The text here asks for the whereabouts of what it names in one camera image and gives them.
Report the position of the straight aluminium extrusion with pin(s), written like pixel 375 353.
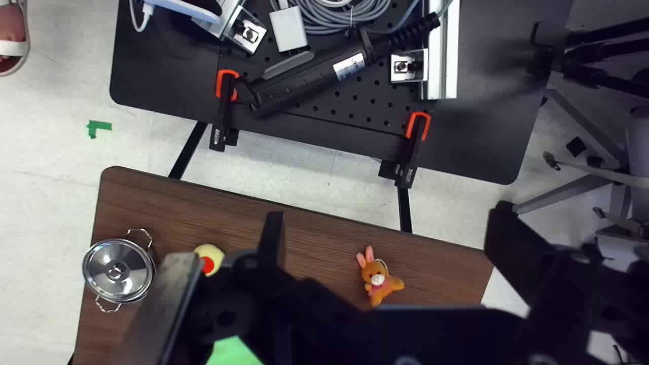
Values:
pixel 443 47

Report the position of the orange bunny plush toy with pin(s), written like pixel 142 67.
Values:
pixel 379 277

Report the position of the black equipment frame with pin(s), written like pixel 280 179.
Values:
pixel 609 61

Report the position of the green tape floor mark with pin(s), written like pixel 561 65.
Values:
pixel 99 129

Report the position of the small steel pot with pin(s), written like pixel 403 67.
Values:
pixel 125 301

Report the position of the grey metal stand base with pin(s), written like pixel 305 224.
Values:
pixel 581 168

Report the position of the yellow plush toy red spot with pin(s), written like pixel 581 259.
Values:
pixel 212 259

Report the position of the grey flat strip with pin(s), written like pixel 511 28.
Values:
pixel 287 65

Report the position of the silver corner bracket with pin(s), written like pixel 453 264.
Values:
pixel 408 65

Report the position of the black perforated board cart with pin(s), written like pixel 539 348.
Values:
pixel 473 134

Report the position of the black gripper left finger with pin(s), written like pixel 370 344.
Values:
pixel 270 244

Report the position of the white square box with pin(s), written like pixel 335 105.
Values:
pixel 288 30

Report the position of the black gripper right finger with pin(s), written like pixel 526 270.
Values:
pixel 509 249

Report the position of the green cloth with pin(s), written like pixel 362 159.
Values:
pixel 234 353

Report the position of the orange black clamp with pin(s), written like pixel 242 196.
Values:
pixel 412 142
pixel 225 88

